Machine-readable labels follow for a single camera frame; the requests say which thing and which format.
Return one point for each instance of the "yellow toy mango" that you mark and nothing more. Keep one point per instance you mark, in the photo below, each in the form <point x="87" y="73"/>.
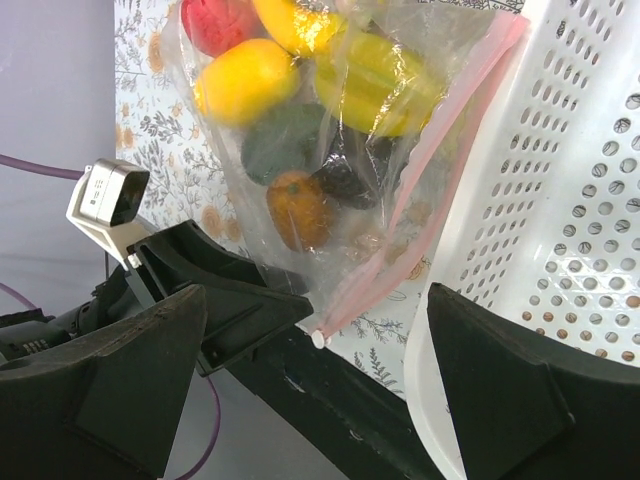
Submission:
<point x="239" y="86"/>

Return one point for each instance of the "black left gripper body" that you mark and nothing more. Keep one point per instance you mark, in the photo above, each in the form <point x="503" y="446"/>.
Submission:
<point x="120" y="296"/>

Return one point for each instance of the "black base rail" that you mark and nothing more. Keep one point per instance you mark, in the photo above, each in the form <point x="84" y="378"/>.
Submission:
<point x="359" y="425"/>

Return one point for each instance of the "dark brown toy mangosteen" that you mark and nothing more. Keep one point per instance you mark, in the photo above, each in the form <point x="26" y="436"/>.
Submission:
<point x="355" y="178"/>

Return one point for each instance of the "brown toy kiwi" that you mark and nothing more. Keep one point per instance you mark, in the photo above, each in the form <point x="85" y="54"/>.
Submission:
<point x="300" y="211"/>

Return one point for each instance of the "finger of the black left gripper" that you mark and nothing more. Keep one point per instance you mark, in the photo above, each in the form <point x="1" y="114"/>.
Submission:
<point x="243" y="312"/>

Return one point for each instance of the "yellow toy banana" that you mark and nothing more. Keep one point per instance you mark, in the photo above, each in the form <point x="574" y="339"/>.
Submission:
<point x="300" y="31"/>

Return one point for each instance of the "clear zip top bag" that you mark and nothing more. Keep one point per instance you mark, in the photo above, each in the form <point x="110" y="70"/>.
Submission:
<point x="342" y="129"/>

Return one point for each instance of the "green toy avocado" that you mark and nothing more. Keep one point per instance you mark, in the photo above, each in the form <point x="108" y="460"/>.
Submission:
<point x="286" y="138"/>

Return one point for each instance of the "white perforated plastic basket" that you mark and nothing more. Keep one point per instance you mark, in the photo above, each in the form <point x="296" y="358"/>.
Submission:
<point x="544" y="227"/>

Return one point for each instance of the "floral patterned table mat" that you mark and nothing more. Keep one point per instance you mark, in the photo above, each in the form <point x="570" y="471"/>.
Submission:
<point x="156" y="129"/>

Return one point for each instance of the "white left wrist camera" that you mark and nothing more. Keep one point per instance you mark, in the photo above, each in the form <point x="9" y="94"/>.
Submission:
<point x="104" y="206"/>

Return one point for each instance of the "red toy apple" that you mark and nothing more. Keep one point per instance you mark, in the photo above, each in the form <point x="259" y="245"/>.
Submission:
<point x="214" y="27"/>

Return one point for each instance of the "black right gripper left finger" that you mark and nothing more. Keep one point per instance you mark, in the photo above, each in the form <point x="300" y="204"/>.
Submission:
<point x="106" y="405"/>

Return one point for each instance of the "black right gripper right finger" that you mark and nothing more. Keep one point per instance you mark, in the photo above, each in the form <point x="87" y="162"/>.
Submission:
<point x="525" y="406"/>

